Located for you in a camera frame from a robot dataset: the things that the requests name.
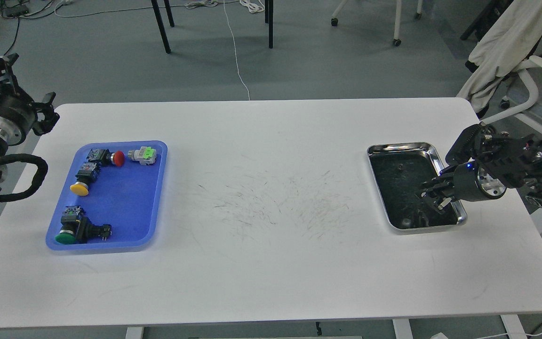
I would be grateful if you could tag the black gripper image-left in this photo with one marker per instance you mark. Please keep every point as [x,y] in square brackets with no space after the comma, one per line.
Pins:
[19,112]

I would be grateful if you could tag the beige cloth on chair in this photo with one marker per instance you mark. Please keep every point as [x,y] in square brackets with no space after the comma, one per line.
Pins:
[507,43]

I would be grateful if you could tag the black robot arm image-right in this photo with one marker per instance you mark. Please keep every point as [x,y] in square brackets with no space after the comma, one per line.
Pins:
[482,164]

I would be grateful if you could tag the red push button switch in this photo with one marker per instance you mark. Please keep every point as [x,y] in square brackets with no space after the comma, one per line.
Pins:
[106,158]

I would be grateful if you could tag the silver metal tray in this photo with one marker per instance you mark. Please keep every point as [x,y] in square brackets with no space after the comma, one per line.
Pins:
[398,189]

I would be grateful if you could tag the white rolling chair base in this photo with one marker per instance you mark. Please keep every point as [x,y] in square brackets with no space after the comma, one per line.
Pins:
[387,13]

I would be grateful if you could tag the yellow push button switch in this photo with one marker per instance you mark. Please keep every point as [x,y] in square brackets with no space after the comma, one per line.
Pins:
[87,174]

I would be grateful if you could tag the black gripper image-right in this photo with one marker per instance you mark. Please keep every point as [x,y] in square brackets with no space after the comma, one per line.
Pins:
[470,182]

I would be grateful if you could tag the black switch block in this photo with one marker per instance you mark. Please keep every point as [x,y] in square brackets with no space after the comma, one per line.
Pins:
[88,231]

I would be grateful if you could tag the grey green connector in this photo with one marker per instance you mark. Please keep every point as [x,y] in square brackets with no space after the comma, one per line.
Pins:
[145,155]

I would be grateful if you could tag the blue plastic tray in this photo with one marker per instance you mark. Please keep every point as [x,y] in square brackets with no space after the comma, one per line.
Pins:
[127,198]

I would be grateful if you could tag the green push button switch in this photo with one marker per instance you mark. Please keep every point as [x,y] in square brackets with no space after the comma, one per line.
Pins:
[73,226]

